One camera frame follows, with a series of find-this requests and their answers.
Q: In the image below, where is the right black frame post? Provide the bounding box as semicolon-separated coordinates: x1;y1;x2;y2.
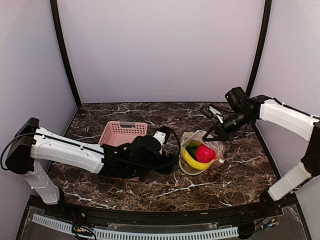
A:
241;0;273;105

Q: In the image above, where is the black frame post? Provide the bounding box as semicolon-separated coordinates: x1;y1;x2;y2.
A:
241;0;273;105
49;0;82;109

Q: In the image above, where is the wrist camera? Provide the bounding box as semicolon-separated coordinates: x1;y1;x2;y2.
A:
131;126;181;163
225;86;249;111

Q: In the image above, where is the red toy fruit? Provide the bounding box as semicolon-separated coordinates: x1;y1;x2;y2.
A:
195;145;216;164

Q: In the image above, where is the left black frame post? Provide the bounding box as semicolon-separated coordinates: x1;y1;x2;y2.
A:
49;0;82;109

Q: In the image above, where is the pink plastic basket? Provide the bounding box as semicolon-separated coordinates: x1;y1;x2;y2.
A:
98;121;148;180

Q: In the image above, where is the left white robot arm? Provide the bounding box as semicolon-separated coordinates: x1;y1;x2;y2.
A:
0;117;179;218

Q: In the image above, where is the clear dotted zip bag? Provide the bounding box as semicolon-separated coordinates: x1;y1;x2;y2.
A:
178;130;226;176

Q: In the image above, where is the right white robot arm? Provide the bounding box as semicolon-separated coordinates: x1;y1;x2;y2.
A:
202;87;320;217

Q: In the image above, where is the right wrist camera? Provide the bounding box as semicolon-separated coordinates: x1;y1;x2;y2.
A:
225;86;249;111

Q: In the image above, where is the yellow toy banana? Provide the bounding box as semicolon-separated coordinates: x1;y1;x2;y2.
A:
180;147;216;170

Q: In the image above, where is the black front rail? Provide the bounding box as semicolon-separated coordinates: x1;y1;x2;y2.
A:
29;197;296;231

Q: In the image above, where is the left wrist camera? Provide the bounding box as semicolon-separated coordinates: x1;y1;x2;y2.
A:
131;126;181;163

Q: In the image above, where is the white slotted cable duct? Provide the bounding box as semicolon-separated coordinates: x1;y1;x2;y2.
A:
32;214;239;240

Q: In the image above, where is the orange green toy mango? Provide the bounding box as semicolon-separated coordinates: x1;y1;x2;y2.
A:
186;140;202;155

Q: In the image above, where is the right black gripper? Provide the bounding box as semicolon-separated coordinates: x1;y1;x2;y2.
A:
202;109;254;142

